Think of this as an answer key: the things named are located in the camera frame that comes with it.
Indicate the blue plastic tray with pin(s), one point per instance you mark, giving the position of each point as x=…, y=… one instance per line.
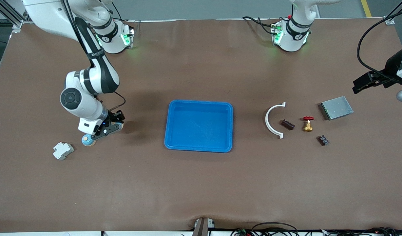
x=200, y=127

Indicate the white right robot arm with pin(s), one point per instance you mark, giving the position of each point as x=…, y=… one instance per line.
x=50, y=16

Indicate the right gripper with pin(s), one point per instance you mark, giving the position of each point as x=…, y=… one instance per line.
x=115, y=116

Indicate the dark brown post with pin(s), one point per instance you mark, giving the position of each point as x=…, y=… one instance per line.
x=201, y=229

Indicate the white circuit breaker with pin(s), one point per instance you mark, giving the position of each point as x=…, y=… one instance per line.
x=62, y=150

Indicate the aluminium frame strut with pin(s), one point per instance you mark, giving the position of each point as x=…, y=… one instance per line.
x=10, y=15
x=393, y=13

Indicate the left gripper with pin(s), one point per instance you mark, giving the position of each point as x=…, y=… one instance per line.
x=389, y=70

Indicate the white curved pipe clamp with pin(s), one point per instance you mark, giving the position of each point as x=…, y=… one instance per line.
x=266, y=120

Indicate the light blue call bell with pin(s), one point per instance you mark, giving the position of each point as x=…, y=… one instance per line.
x=88, y=141
x=121, y=127

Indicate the grey metal box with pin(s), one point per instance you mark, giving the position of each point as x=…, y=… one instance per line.
x=336, y=108

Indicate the dark brown capacitor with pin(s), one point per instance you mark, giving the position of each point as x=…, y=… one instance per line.
x=288, y=125

